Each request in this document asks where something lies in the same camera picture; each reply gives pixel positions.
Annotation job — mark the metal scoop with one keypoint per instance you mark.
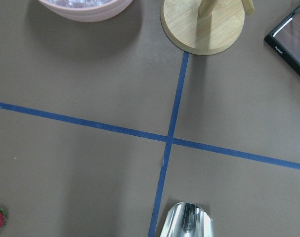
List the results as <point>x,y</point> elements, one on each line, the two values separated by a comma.
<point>187,220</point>

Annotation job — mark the pink bowl of ice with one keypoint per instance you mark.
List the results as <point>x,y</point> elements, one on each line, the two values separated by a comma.
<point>88,14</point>

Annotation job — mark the wooden stand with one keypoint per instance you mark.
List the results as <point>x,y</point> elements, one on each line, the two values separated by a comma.
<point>204,27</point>

